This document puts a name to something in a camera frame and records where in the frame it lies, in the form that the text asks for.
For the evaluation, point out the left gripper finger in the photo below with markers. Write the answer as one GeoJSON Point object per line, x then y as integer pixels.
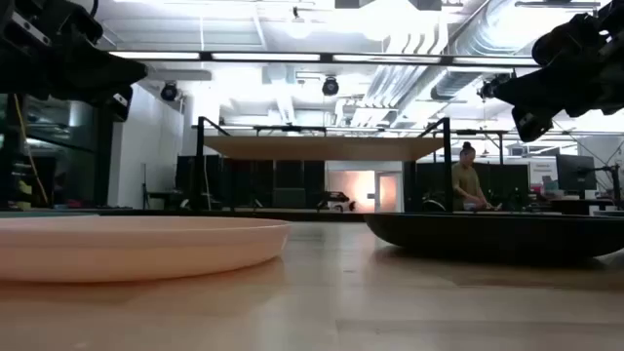
{"type": "Point", "coordinates": [97, 73]}
{"type": "Point", "coordinates": [122, 105]}

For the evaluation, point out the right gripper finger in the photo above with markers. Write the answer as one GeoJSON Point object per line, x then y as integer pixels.
{"type": "Point", "coordinates": [531, 124]}
{"type": "Point", "coordinates": [546, 90]}

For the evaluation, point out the black plate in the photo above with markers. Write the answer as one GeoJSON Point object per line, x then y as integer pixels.
{"type": "Point", "coordinates": [487, 236]}

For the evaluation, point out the peach plate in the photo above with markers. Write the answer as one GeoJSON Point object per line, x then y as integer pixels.
{"type": "Point", "coordinates": [136, 248]}

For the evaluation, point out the round black ceiling spotlight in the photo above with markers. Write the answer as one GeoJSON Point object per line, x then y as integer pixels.
{"type": "Point", "coordinates": [169, 91]}
{"type": "Point", "coordinates": [330, 86]}

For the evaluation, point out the white poster sign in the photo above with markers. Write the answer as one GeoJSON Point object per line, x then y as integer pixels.
{"type": "Point", "coordinates": [542, 173]}

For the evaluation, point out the black track light cluster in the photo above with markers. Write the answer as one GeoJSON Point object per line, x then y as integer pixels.
{"type": "Point", "coordinates": [487, 90]}

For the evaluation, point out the black computer monitor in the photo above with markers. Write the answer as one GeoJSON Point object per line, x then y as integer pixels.
{"type": "Point", "coordinates": [575, 173]}

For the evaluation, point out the person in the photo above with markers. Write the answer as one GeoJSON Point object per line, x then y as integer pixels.
{"type": "Point", "coordinates": [465, 183]}

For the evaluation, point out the yellow green bottle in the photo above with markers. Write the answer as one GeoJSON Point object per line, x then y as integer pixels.
{"type": "Point", "coordinates": [25, 192]}

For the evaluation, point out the overhead led light bar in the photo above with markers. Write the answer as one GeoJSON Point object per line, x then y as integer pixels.
{"type": "Point", "coordinates": [265, 56]}

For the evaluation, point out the lit glass door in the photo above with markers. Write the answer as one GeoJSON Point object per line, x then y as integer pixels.
{"type": "Point", "coordinates": [388, 192]}

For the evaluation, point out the black partition panels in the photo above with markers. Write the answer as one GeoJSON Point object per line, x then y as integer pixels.
{"type": "Point", "coordinates": [292, 180]}

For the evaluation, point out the white wheeled robot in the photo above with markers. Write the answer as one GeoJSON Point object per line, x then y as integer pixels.
{"type": "Point", "coordinates": [339, 202]}

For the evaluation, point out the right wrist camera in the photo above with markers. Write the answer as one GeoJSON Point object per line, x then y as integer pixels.
{"type": "Point", "coordinates": [565, 41]}

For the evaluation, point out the silver ventilation duct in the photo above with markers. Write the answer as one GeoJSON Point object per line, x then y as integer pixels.
{"type": "Point", "coordinates": [468, 78]}

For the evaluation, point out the wooden shelf black metal frame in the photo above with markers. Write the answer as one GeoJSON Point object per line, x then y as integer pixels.
{"type": "Point", "coordinates": [322, 147]}

